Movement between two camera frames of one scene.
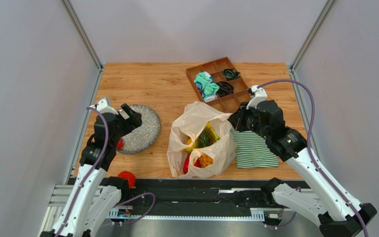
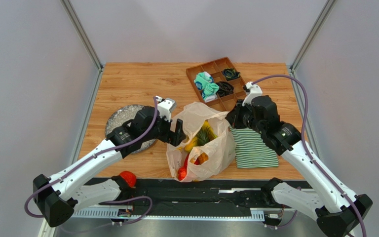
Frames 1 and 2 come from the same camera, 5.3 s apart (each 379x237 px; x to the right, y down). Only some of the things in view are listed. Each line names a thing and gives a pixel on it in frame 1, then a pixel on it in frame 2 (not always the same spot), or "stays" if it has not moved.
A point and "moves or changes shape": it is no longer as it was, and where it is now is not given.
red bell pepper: x=197 y=164 stays
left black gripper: x=133 y=121 -> x=173 y=138
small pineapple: x=206 y=160 moves or changes shape
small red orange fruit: x=120 y=144 moves or changes shape
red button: x=131 y=177 stays
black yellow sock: x=230 y=73 stays
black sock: x=225 y=88 stays
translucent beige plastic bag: x=203 y=143 stays
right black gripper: x=242 y=117 stays
